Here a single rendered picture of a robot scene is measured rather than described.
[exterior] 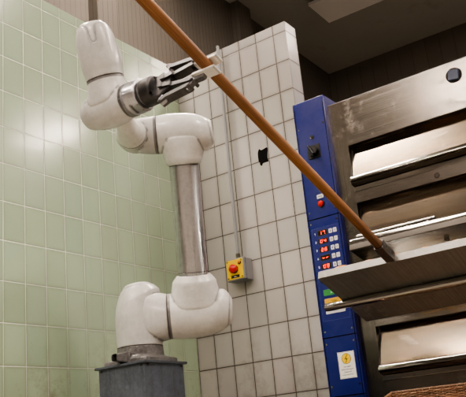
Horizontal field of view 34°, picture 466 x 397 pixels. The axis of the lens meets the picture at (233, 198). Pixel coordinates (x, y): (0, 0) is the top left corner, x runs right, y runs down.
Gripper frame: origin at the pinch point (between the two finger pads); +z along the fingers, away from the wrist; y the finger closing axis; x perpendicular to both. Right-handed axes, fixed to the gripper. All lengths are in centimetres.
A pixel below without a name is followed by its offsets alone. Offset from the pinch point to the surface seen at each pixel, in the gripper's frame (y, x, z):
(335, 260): -30, -140, -44
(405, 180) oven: -56, -134, -9
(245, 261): -37, -135, -87
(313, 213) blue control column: -51, -132, -51
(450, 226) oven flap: -27, -129, 10
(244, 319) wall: -16, -149, -94
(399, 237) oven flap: -27, -129, -10
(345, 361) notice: 8, -155, -45
